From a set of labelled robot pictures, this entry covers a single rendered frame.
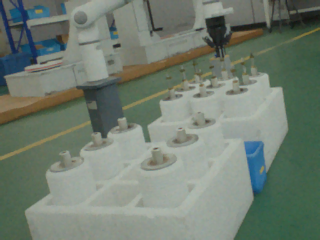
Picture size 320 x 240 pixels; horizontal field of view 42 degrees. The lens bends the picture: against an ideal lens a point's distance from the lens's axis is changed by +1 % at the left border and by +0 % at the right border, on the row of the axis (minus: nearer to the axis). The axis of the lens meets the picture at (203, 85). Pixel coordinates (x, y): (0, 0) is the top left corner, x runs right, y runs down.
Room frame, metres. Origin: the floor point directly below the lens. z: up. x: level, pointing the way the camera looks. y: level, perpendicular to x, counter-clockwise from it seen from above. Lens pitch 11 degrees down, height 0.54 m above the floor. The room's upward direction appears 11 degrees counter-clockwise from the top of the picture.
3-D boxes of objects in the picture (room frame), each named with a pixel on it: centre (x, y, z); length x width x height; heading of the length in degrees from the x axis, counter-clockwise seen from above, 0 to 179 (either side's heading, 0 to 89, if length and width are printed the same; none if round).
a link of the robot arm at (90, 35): (1.80, 0.45, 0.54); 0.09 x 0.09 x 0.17; 4
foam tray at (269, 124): (1.44, -0.04, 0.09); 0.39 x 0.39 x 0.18; 66
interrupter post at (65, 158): (0.88, 0.33, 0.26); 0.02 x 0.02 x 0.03
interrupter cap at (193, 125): (1.00, 0.02, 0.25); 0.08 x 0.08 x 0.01
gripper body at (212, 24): (1.55, -0.09, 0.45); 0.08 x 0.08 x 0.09
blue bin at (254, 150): (1.16, 0.01, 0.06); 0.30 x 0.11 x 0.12; 65
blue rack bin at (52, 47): (6.30, 2.32, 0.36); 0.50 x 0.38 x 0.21; 51
